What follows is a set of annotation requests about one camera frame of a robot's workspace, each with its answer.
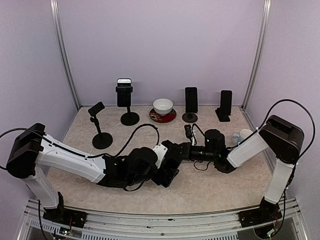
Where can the white ceramic bowl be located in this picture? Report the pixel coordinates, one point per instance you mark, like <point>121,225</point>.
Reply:
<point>162,106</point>

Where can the left aluminium corner post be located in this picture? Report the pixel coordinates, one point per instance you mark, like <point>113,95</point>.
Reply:
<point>54,6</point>

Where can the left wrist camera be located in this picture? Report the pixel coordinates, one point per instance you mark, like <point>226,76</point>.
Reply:
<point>160,151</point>

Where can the aluminium front rail frame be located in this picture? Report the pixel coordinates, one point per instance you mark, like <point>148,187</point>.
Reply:
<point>221,225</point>

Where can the tall black phone stand front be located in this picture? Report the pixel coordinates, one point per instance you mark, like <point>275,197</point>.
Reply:
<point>129,118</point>

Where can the tall black phone stand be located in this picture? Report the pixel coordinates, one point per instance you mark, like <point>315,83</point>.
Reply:
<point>101,140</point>
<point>129,118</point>

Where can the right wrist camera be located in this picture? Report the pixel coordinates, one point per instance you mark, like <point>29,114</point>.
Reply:
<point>189,133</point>

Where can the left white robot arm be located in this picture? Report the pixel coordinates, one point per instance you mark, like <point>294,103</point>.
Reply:
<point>34,148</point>

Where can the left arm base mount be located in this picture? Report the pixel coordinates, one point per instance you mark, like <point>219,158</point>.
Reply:
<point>66,216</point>

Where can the red patterned saucer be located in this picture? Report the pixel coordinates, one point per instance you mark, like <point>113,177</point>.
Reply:
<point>162,118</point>

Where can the small round-base phone stand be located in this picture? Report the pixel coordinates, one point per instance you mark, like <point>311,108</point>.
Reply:
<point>189,117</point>

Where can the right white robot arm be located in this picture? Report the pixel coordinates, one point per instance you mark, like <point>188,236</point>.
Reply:
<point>282,137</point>

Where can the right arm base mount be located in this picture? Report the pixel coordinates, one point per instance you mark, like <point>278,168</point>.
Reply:
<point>257,216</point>

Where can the black phone white edge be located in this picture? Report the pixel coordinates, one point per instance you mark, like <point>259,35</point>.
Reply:
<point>124,89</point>

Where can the aluminium corner post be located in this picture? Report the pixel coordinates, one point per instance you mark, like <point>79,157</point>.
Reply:
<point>54,6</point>
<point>258,53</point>

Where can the right aluminium corner post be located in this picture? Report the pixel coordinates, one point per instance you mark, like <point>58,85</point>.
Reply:
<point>258,53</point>

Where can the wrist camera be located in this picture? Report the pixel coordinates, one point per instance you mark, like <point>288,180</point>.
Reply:
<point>160,151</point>
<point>189,133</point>

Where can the light blue mug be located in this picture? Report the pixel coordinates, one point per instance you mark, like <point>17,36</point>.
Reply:
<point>238,137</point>

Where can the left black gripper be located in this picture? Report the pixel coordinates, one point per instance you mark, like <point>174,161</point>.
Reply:
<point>160,180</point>

